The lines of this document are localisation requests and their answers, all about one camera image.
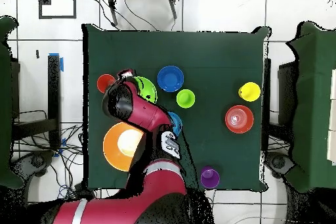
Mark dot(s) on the green bowl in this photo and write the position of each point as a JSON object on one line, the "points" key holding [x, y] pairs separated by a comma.
{"points": [[148, 90]]}

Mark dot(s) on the large yellow-orange bowl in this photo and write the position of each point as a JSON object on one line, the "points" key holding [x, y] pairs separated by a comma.
{"points": [[113, 150]]}

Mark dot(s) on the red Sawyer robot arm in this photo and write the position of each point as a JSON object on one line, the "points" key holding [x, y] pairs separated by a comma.
{"points": [[147, 111]]}

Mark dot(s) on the orange cup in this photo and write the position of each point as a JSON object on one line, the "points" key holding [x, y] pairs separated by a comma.
{"points": [[103, 82]]}

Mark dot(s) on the dark blue bowl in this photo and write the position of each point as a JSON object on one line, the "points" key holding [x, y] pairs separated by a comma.
{"points": [[170, 79]]}

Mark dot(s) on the green cup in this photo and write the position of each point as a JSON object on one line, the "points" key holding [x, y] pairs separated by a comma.
{"points": [[185, 98]]}

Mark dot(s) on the blue tape strip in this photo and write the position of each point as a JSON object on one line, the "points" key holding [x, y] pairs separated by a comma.
{"points": [[61, 63]]}

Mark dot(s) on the light blue bowl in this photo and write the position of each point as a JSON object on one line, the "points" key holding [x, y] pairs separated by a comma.
{"points": [[177, 122]]}

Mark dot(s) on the dark green tablecloth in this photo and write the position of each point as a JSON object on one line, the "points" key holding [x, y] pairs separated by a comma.
{"points": [[210, 50]]}

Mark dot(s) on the orange bowl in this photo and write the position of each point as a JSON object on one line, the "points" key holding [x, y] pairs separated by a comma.
{"points": [[239, 119]]}

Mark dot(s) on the yellow cup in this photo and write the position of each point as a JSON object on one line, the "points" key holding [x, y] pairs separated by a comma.
{"points": [[249, 91]]}

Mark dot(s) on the green cloth covered side table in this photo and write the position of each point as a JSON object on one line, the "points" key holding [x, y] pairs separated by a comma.
{"points": [[5, 103], [312, 103]]}

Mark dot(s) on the black power strip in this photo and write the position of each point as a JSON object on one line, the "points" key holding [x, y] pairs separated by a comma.
{"points": [[84, 191]]}

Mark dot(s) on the black office chair base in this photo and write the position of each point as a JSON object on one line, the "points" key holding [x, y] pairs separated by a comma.
{"points": [[279, 162], [36, 161]]}

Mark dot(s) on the purple cup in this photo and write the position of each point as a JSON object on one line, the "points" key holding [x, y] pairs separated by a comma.
{"points": [[210, 178]]}

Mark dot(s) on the black bench frame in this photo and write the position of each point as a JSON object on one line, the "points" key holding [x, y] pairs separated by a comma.
{"points": [[53, 98]]}

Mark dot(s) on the black side frame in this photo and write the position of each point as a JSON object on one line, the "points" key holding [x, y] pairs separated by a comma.
{"points": [[286, 92]]}

